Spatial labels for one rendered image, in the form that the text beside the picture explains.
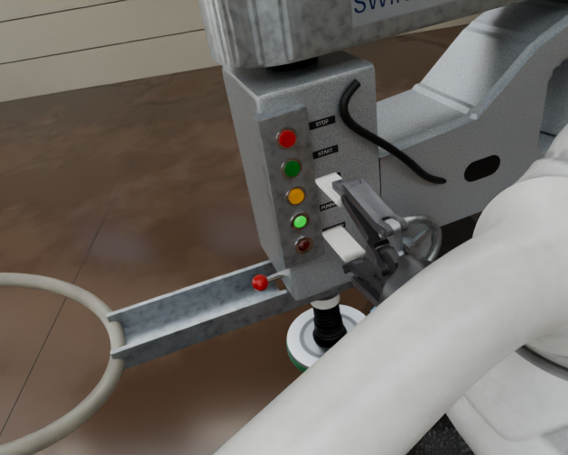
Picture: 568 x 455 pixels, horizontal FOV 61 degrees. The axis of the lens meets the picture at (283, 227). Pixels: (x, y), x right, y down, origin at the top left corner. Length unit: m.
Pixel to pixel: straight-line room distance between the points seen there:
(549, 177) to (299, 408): 0.18
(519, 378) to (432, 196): 0.66
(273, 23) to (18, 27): 6.99
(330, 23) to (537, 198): 0.51
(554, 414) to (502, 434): 0.04
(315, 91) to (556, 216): 0.53
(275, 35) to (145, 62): 6.54
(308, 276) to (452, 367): 0.71
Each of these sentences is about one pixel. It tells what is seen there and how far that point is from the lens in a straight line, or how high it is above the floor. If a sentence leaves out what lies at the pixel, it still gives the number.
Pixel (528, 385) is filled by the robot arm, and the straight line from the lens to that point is 0.37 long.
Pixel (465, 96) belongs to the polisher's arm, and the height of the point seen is 1.46.
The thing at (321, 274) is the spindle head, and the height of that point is 1.22.
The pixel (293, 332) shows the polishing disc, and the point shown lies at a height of 0.92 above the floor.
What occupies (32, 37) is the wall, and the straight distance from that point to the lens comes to 7.60.
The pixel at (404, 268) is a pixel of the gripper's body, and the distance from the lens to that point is 0.49.
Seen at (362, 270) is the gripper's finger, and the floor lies 1.44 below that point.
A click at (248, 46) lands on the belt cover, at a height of 1.65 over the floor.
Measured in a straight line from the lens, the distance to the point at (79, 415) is 0.91.
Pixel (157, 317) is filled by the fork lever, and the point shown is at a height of 1.12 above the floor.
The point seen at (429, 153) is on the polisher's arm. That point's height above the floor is 1.39.
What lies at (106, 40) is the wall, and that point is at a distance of 7.29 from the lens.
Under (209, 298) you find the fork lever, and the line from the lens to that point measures 1.08.
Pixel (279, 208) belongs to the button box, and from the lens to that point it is 0.80.
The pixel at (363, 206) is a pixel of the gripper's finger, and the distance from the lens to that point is 0.52.
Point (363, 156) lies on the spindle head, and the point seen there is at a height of 1.43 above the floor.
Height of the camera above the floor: 1.82
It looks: 34 degrees down
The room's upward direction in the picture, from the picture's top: 10 degrees counter-clockwise
